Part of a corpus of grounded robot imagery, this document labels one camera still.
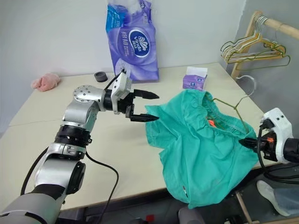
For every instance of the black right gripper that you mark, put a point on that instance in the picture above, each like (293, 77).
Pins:
(268, 144)

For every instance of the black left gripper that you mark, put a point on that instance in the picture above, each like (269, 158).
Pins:
(123, 102)

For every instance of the green shorts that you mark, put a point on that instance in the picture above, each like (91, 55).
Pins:
(198, 151)

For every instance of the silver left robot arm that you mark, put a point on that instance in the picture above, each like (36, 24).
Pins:
(77, 114)

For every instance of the purple tissue box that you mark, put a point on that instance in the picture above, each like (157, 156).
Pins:
(194, 82)

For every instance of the white shoe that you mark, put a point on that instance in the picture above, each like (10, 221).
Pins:
(268, 196)

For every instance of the wooden table leg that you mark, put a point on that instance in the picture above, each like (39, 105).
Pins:
(244, 207)

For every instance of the purple tissue multipack bag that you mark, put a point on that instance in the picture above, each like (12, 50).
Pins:
(133, 42)

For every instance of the blue jeans leg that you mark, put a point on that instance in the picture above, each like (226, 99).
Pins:
(288, 200)

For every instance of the wooden clothes rack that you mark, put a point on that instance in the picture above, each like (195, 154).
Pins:
(236, 70)

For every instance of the grey rounded robot part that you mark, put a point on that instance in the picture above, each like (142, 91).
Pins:
(191, 215)

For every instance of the pink crumpled cloth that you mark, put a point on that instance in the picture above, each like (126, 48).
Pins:
(46, 81)

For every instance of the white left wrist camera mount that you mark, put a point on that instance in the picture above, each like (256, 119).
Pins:
(119, 86)

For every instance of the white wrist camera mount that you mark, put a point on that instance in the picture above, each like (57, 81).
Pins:
(280, 126)
(119, 86)

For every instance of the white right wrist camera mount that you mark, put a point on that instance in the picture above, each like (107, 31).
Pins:
(280, 126)

